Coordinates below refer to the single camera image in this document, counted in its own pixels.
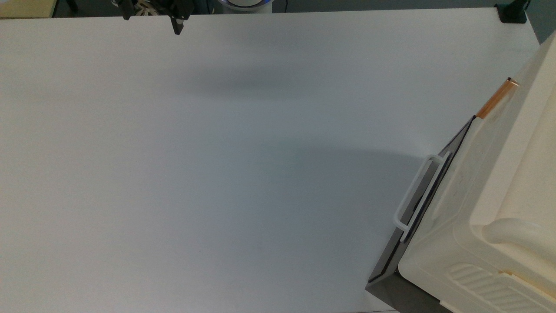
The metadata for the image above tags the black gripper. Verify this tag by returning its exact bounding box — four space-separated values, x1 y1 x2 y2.
111 0 194 36

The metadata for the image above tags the copper door handle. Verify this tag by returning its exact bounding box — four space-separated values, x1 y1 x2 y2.
476 77 519 120

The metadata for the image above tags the cream plastic cabinet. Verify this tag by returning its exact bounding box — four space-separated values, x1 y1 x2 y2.
398 31 556 313

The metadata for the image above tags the light wooden furniture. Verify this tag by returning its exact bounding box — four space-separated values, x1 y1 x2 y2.
0 0 59 19

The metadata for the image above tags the dark brown drawer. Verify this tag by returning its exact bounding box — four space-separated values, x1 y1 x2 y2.
367 116 477 313

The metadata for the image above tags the white drawer handle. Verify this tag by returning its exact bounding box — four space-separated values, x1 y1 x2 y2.
393 154 452 232

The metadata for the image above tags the black clamp camera pole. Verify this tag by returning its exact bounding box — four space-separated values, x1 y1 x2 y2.
494 0 531 24

